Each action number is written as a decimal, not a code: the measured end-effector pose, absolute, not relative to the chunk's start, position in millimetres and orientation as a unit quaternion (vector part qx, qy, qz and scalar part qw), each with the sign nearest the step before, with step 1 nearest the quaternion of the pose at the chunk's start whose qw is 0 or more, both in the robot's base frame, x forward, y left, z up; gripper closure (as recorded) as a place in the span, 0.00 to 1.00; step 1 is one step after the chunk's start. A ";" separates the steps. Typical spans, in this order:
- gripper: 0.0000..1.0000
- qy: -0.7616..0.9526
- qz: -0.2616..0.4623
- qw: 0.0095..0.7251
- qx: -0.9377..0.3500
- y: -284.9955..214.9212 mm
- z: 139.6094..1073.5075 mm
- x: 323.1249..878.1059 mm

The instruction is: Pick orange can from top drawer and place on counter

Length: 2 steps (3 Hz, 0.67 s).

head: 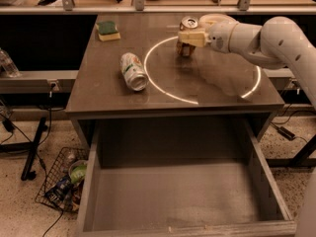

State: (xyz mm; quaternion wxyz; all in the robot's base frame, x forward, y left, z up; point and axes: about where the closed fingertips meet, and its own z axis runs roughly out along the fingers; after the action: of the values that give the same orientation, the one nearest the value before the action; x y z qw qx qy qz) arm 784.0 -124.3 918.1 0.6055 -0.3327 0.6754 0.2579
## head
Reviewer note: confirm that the black wire basket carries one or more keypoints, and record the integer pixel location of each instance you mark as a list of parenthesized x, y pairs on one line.
[(65, 158)]

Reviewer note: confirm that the dark blue snack bag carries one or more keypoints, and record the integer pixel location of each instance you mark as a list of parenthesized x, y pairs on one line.
[(58, 192)]

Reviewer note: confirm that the orange soda can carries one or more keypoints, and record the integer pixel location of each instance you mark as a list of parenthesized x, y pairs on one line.
[(185, 49)]

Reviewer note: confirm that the green yellow sponge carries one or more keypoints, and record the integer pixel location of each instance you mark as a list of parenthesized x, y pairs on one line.
[(107, 30)]

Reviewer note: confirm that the white bowl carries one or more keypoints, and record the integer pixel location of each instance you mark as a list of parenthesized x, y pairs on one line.
[(217, 18)]

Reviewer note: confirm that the open grey top drawer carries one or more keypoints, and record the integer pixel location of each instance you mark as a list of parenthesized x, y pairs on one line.
[(180, 177)]

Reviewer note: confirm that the black power adapter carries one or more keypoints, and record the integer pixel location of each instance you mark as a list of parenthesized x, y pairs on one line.
[(286, 133)]

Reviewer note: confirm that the grey metal rail shelf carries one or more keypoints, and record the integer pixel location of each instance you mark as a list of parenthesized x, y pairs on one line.
[(56, 81)]

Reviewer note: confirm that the green lidded cup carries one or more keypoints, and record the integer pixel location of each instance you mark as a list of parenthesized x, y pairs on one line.
[(77, 172)]

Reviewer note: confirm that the white green soda can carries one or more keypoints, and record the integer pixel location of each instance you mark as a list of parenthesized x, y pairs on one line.
[(133, 72)]

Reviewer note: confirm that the black table leg stand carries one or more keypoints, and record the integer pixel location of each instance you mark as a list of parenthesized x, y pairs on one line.
[(31, 147)]

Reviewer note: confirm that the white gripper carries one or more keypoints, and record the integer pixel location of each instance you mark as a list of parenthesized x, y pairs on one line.
[(219, 37)]

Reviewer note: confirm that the clear plastic bottle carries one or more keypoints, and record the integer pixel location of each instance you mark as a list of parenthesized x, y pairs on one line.
[(8, 65)]

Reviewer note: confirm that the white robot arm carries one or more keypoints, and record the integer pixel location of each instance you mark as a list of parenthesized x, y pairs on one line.
[(277, 43)]

